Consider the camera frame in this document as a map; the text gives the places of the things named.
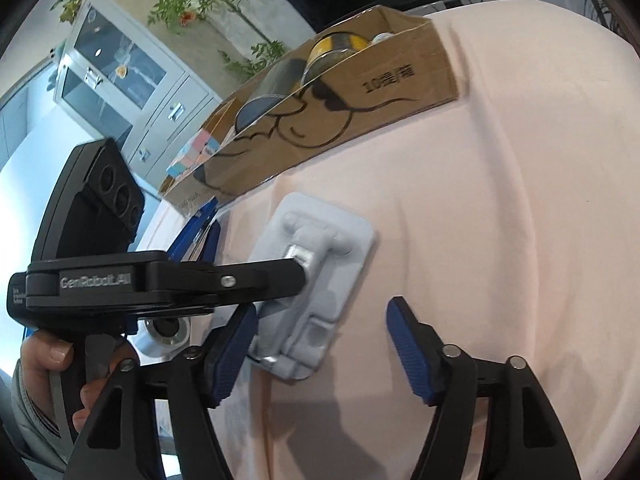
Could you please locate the person's left hand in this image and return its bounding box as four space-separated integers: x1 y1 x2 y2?
20 332 142 433

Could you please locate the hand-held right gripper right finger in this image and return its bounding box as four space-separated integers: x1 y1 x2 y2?
386 296 583 480

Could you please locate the silver metal can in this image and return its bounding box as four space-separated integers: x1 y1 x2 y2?
235 57 311 133

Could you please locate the white cup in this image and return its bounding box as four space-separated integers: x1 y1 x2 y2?
136 314 193 361

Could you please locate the small green plant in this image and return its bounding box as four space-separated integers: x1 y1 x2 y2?
220 40 288 81

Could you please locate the yellow label clear jar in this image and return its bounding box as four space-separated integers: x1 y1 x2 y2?
305 32 373 86

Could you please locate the grey metal cabinet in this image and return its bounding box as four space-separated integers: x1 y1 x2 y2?
52 0 223 181

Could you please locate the tall leafy green plant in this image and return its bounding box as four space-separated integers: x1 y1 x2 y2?
147 0 281 48

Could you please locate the brown cardboard box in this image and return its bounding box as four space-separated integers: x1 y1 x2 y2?
159 5 461 211

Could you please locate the grey plastic hook holder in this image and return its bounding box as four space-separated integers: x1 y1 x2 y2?
247 191 377 382

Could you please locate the pastel puzzle cube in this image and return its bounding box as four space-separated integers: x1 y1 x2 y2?
167 129 222 181

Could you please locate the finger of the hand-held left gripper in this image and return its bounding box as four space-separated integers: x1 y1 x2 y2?
166 197 222 263
215 255 307 311

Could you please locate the pink tablecloth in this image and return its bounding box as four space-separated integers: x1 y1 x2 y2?
145 0 640 480

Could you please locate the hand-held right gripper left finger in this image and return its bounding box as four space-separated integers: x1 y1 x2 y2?
65 304 258 480

